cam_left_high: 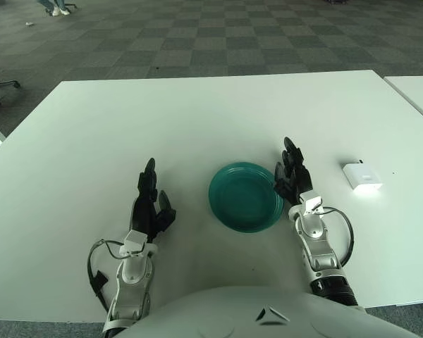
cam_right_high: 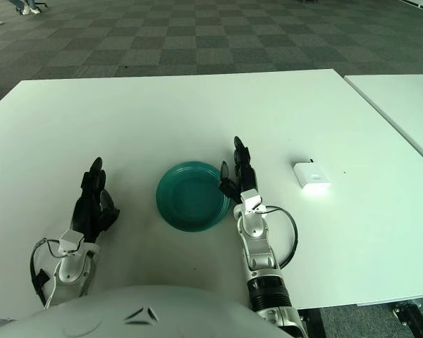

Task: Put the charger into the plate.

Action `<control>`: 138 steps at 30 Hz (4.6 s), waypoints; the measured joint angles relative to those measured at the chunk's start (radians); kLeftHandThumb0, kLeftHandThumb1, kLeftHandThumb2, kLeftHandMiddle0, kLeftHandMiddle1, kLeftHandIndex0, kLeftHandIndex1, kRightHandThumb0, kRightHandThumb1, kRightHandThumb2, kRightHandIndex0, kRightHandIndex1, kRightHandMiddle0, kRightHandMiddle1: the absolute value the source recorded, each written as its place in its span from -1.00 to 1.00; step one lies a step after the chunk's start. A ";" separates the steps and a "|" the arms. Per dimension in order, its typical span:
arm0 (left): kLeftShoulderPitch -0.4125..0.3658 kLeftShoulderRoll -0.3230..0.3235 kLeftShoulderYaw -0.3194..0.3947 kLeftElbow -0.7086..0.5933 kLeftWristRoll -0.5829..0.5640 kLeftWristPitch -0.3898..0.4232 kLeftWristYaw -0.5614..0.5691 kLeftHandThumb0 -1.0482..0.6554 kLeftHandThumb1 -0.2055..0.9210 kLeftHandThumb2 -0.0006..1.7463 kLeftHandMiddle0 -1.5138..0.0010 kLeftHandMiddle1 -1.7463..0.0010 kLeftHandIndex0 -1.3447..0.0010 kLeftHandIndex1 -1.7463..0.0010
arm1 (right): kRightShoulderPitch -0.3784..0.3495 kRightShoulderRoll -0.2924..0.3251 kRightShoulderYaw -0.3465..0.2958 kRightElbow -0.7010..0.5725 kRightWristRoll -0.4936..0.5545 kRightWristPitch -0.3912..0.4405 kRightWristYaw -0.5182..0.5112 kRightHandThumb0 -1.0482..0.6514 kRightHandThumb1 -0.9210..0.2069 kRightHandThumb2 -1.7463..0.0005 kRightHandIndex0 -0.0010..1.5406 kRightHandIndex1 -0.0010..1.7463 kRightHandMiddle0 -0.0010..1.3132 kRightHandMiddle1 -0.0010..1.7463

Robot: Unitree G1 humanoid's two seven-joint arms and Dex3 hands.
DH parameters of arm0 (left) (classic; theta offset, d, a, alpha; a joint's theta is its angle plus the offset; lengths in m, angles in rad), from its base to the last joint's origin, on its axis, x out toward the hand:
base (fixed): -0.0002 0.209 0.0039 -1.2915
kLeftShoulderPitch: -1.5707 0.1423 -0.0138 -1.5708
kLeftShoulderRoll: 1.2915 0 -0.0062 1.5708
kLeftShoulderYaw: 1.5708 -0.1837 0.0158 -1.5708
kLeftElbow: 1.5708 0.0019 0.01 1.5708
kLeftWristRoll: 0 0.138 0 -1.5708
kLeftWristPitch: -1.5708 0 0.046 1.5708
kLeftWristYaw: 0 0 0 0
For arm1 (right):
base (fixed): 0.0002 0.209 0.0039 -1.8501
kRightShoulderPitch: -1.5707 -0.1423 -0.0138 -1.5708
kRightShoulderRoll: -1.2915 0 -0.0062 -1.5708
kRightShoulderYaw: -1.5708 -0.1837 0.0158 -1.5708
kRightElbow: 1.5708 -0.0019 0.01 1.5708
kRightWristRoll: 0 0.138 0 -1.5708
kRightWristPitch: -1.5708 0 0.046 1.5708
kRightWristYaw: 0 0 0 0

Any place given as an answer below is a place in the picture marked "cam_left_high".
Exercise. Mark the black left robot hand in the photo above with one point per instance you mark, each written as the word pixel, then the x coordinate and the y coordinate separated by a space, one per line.
pixel 144 211

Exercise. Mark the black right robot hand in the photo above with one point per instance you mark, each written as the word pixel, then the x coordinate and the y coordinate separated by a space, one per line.
pixel 296 176

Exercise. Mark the white charger block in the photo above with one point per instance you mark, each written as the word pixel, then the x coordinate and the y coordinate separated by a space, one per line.
pixel 361 176

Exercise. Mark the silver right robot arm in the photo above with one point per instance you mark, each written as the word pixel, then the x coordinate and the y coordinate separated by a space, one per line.
pixel 319 246

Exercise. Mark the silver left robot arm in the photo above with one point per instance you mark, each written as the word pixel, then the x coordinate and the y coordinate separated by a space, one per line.
pixel 132 274

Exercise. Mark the green round plate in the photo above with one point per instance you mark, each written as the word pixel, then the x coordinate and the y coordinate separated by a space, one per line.
pixel 245 197

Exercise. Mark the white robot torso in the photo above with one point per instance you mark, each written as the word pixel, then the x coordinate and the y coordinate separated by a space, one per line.
pixel 268 317

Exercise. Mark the white side table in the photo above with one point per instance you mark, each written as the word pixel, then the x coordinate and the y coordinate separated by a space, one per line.
pixel 419 95

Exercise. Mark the black office chair base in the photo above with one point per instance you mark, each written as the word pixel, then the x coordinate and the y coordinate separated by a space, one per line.
pixel 3 84

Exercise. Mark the person's feet white shoes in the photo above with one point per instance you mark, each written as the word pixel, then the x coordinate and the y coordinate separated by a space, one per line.
pixel 56 11

